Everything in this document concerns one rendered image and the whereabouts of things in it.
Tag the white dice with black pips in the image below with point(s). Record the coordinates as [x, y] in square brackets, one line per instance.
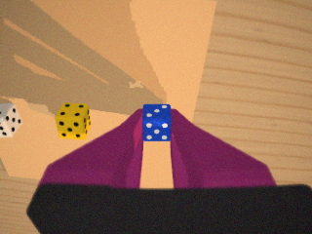
[10, 119]

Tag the yellow die with black pips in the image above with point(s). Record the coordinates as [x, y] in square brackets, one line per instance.
[73, 120]

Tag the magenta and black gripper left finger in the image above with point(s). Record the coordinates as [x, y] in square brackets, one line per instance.
[105, 159]

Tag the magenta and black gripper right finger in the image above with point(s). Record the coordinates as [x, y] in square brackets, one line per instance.
[210, 161]

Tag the blue dice with white pips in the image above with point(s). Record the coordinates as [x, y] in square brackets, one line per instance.
[156, 122]

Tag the orange mat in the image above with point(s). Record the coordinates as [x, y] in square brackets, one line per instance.
[114, 55]

